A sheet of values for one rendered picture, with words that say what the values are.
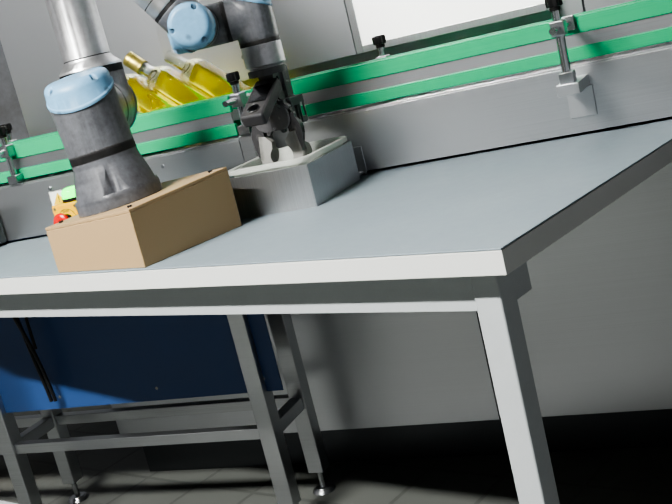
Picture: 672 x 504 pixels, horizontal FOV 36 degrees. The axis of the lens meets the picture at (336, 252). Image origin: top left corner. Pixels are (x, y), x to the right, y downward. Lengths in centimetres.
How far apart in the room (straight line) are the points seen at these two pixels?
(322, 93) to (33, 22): 87
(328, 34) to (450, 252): 106
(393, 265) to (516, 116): 71
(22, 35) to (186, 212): 108
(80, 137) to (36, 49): 94
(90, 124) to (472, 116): 72
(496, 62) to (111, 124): 73
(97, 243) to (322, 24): 78
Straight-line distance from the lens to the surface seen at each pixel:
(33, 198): 238
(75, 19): 191
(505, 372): 135
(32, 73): 270
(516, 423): 138
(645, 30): 194
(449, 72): 201
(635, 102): 193
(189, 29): 174
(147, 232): 168
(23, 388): 262
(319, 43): 226
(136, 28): 251
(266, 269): 147
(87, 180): 177
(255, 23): 188
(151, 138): 219
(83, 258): 179
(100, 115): 176
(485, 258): 125
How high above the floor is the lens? 104
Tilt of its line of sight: 12 degrees down
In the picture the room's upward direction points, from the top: 14 degrees counter-clockwise
